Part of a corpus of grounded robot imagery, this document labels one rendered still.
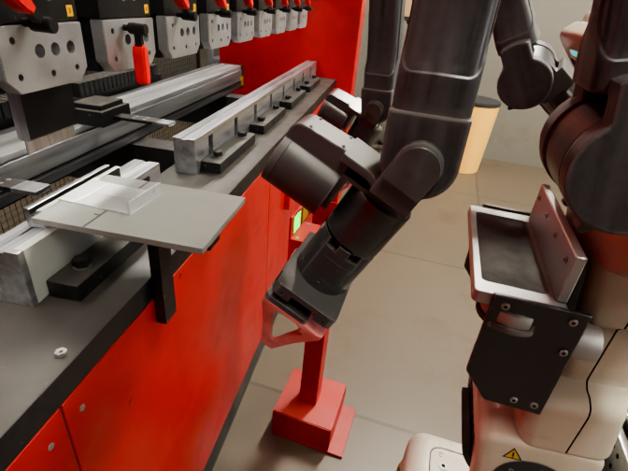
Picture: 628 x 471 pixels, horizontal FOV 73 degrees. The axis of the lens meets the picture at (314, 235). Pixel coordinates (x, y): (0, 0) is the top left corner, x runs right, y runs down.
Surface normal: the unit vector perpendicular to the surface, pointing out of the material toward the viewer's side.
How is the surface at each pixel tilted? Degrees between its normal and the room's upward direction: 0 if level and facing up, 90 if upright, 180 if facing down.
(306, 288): 27
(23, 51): 90
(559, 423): 90
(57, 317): 0
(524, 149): 90
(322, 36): 90
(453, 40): 81
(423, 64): 75
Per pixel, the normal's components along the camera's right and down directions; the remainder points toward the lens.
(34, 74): 0.98, 0.17
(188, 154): -0.19, 0.47
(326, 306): 0.51, -0.67
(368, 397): 0.08, -0.86
